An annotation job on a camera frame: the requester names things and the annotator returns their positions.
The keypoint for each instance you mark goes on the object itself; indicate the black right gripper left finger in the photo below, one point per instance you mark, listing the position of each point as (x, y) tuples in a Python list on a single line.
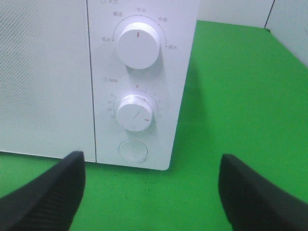
[(48, 202)]

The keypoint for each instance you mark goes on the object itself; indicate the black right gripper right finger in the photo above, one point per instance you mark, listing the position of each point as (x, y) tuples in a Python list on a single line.
[(252, 203)]

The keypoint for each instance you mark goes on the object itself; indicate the round door release button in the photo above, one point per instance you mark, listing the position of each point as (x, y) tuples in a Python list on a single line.
[(133, 150)]

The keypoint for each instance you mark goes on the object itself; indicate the white microwave door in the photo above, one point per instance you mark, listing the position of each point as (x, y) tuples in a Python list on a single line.
[(45, 79)]

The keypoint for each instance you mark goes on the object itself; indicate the green table cloth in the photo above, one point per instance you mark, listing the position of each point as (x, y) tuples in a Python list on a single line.
[(245, 94)]

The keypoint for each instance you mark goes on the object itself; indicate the white lower timer knob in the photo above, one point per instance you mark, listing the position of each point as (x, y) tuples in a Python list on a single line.
[(134, 113)]

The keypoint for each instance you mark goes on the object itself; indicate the white microwave oven body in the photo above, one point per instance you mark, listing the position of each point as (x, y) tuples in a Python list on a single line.
[(162, 83)]

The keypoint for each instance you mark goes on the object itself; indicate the white upper power knob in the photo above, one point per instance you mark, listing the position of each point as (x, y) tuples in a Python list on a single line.
[(138, 45)]

